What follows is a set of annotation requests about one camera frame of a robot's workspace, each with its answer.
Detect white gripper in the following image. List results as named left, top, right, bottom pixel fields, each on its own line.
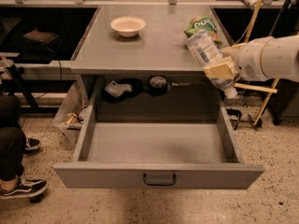
left=203, top=36, right=274, bottom=81

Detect black drawer handle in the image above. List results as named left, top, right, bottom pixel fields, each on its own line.
left=143, top=174, right=177, bottom=187

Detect white paper bowl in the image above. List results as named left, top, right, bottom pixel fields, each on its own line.
left=110, top=16, right=146, bottom=37

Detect person's black trouser legs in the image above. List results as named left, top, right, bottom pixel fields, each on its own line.
left=0, top=96, right=26, bottom=181

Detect wooden stick stand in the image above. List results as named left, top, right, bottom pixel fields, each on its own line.
left=237, top=0, right=279, bottom=128

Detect black sneaker front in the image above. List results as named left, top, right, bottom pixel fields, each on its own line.
left=0, top=178, right=48, bottom=200

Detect grey open top drawer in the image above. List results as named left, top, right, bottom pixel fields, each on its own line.
left=54, top=107, right=264, bottom=189

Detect black tape roll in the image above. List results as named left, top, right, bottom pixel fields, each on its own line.
left=149, top=76, right=169, bottom=96

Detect blue plastic water bottle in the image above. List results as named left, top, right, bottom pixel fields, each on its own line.
left=185, top=29, right=237, bottom=99

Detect black sneaker rear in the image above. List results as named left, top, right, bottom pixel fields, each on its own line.
left=25, top=138, right=41, bottom=151

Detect grey cabinet counter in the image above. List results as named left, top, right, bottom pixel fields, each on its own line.
left=71, top=4, right=216, bottom=75

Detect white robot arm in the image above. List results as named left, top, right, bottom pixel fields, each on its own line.
left=204, top=35, right=299, bottom=82

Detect dark box on shelf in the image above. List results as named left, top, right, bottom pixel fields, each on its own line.
left=22, top=30, right=59, bottom=45

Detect green chip bag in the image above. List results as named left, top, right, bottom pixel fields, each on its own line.
left=184, top=15, right=222, bottom=46

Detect black cloth with tag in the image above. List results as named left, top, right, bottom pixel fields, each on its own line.
left=102, top=78, right=143, bottom=104

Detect black sneaker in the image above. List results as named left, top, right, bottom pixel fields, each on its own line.
left=25, top=138, right=41, bottom=151
left=0, top=178, right=48, bottom=200

